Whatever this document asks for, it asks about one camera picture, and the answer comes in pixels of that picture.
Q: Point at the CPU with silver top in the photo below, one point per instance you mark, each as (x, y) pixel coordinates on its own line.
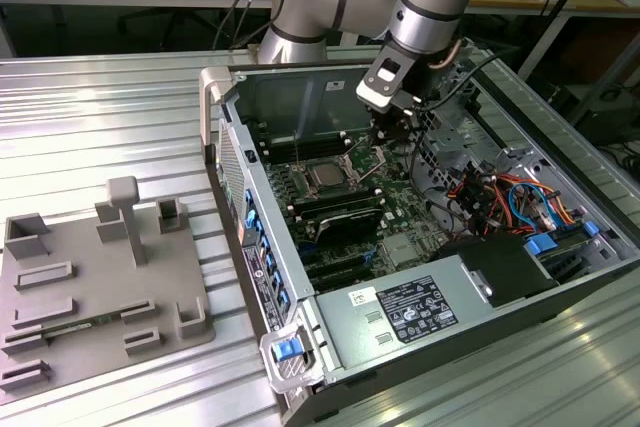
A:
(325, 174)

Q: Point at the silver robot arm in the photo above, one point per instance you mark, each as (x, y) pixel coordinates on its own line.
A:
(430, 7)

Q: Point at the RAM slot with white clips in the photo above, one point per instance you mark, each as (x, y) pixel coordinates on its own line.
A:
(320, 148)
(312, 213)
(320, 138)

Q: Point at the CPU socket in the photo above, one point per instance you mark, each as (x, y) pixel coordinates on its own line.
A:
(302, 182)

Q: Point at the black expansion slot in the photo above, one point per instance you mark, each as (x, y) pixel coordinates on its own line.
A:
(335, 264)
(342, 279)

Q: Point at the silver drive cage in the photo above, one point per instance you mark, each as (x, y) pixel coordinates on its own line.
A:
(450, 147)

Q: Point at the green motherboard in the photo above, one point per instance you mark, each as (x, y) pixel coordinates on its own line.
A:
(400, 212)

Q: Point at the black graphics card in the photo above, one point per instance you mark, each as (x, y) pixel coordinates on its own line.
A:
(350, 224)

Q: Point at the silver chipset heatsink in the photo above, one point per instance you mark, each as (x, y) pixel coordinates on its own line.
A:
(399, 251)

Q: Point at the blue card retainer clip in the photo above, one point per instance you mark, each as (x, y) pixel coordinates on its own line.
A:
(285, 299)
(250, 198)
(265, 247)
(272, 264)
(253, 225)
(279, 282)

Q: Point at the black plastic shroud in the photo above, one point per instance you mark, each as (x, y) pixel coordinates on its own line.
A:
(500, 267)

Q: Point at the open PC case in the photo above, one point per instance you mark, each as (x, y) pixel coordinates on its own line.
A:
(280, 267)

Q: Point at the blue disk carrier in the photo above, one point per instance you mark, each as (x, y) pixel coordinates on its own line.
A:
(542, 244)

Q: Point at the black slanted pole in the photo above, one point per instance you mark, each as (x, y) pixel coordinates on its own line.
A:
(555, 12)

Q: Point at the grey power supply with label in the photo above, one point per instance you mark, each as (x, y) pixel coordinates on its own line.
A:
(350, 327)

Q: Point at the blue case latch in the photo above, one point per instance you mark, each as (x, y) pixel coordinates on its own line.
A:
(285, 351)

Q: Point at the grey parts rack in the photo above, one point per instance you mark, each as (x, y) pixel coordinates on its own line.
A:
(100, 287)

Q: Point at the green RAM stick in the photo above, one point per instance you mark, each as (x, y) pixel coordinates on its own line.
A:
(85, 322)

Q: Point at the white and black camera bracket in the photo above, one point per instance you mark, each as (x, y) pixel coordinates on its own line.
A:
(372, 94)

